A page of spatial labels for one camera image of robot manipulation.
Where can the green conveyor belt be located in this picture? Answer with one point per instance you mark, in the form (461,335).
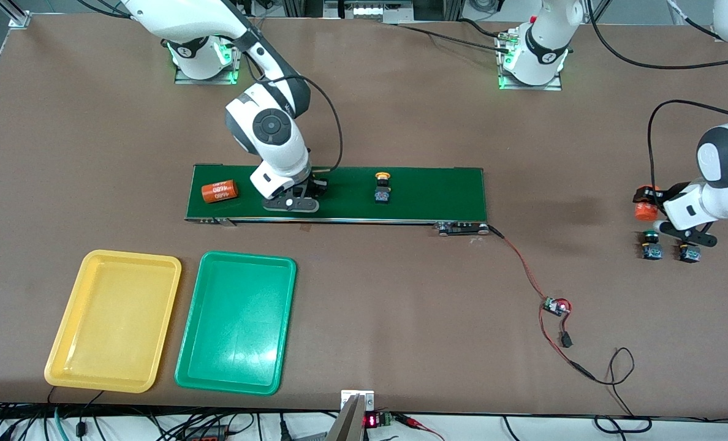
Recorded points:
(431,196)

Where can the green plastic tray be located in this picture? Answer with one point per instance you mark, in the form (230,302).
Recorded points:
(235,331)

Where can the yellow plastic tray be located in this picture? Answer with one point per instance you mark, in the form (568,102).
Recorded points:
(119,343)

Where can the orange printed cylinder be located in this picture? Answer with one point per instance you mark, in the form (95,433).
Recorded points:
(219,192)
(646,212)

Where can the green push button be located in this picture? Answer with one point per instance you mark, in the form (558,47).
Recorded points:
(689,253)
(651,249)

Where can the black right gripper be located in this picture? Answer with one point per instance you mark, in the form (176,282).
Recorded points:
(316,184)

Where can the aluminium corner profile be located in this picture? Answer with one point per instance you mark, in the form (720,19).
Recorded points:
(19,18)

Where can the red clip lead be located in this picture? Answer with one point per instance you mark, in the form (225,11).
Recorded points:
(410,420)

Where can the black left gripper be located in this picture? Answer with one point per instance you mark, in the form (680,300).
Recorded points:
(662,195)

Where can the aluminium base plate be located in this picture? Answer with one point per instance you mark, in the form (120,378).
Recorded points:
(186,79)
(526,87)

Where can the small black plug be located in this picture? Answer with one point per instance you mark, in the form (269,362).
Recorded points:
(565,340)

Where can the red digit display module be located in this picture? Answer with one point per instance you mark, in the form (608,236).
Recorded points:
(371,421)

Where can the orange power strip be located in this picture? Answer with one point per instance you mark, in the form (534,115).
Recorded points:
(208,435)

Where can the aluminium camera bracket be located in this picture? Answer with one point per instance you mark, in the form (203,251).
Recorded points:
(348,422)

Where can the yellow push button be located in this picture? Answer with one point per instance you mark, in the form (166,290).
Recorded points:
(382,190)

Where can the white framed light unit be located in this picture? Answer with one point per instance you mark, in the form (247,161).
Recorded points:
(367,11)

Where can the small green circuit board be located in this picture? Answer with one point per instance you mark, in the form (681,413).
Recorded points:
(557,305)

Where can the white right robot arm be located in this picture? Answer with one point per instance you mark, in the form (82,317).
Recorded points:
(290,153)

